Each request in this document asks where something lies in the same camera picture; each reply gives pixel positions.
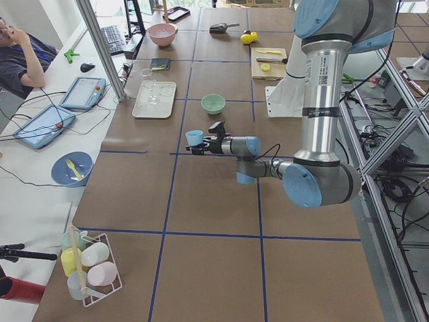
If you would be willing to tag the whole yellow lemon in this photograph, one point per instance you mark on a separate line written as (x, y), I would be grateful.
(246, 39)

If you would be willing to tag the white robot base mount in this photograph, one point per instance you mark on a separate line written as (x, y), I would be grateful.
(287, 98)

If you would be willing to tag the clear cup in rack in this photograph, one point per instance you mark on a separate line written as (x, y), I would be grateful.
(74, 287)

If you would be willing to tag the wooden cutting board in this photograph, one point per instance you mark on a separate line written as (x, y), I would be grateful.
(268, 63)

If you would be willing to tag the blue teach pendant near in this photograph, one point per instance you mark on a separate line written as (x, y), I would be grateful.
(43, 128)

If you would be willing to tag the blue teach pendant far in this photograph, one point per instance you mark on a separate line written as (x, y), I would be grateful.
(84, 93)

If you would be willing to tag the pink cup in rack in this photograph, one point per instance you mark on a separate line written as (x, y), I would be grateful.
(102, 274)

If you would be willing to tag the green ceramic bowl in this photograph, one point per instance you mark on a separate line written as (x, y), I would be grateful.
(213, 104)

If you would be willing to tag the clear wine glass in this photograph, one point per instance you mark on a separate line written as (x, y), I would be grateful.
(148, 81)

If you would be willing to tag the seated person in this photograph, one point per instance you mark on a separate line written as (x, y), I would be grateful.
(24, 60)

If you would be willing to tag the aluminium frame post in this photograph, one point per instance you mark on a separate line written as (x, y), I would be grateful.
(89, 17)

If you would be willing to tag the yellow cup in rack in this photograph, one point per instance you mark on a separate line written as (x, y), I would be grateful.
(68, 261)

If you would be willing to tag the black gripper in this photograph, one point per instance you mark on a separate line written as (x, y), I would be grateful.
(216, 145)

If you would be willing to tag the wooden stand with pole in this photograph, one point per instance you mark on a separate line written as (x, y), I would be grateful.
(165, 10)

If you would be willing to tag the red cylinder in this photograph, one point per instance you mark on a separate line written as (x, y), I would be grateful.
(21, 291)

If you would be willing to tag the grey folded cloth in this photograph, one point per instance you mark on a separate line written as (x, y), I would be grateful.
(160, 64)

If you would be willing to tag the yellow plastic knife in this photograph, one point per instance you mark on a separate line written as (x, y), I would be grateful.
(269, 52)

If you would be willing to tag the green clamp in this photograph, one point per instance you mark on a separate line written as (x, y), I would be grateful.
(70, 54)

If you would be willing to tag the black keyboard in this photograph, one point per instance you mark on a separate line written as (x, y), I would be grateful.
(114, 38)

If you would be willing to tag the green cup in rack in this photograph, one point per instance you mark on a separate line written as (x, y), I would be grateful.
(68, 239)

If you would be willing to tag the black computer mouse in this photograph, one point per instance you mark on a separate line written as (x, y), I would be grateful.
(87, 66)

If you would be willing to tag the yellow fork in bowl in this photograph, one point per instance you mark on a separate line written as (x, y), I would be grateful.
(73, 168)

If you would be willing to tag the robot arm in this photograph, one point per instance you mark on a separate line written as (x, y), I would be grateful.
(329, 31)

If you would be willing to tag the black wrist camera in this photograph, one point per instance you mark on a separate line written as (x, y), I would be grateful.
(218, 128)

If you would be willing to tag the blue teach pendant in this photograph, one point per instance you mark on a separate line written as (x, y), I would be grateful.
(43, 128)
(84, 93)

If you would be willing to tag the blue bowl with fork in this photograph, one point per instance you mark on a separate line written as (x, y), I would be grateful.
(63, 176)

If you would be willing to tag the cream bear serving tray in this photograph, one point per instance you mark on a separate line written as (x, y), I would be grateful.
(165, 91)

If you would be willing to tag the black tripod handle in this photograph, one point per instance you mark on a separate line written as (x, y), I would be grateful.
(14, 252)

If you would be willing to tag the white cup in rack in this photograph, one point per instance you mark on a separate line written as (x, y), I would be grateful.
(94, 254)

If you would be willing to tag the light blue plastic cup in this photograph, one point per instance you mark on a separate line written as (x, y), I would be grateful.
(194, 137)

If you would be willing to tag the steel ice scoop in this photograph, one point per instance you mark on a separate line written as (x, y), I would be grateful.
(221, 28)

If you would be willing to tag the white wire cup rack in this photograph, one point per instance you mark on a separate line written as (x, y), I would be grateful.
(97, 293)

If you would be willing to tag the steel muddler black tip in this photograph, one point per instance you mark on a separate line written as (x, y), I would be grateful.
(272, 60)

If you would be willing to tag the lemon half slice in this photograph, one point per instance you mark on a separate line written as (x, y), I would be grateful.
(265, 67)

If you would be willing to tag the wooden rack handle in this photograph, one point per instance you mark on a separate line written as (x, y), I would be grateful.
(82, 281)

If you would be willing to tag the pink bowl of ice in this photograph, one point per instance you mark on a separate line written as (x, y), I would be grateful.
(162, 34)

